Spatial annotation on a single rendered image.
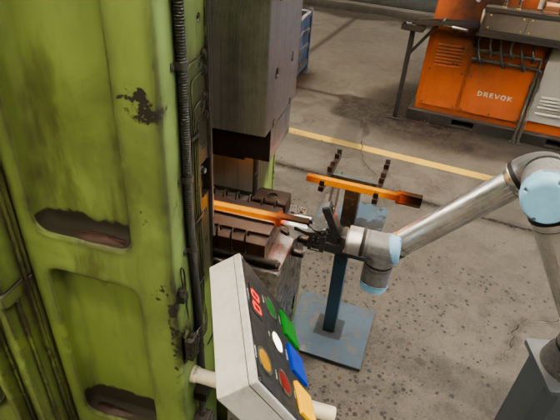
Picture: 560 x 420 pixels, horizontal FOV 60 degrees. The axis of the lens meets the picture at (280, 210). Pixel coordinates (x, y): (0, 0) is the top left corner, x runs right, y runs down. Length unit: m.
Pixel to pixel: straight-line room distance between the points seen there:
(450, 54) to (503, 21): 0.53
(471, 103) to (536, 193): 3.69
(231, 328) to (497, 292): 2.31
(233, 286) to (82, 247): 0.45
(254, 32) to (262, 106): 0.17
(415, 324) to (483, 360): 0.36
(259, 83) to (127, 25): 0.35
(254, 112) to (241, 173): 0.61
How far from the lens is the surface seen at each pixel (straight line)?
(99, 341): 1.67
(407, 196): 1.85
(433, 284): 2.98
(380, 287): 1.58
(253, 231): 1.50
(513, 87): 4.90
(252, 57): 1.15
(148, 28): 0.94
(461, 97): 4.95
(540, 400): 1.96
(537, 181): 1.30
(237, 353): 0.92
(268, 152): 1.29
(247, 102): 1.19
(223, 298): 1.02
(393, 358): 2.53
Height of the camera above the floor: 1.90
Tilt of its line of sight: 35 degrees down
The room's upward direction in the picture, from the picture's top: 4 degrees clockwise
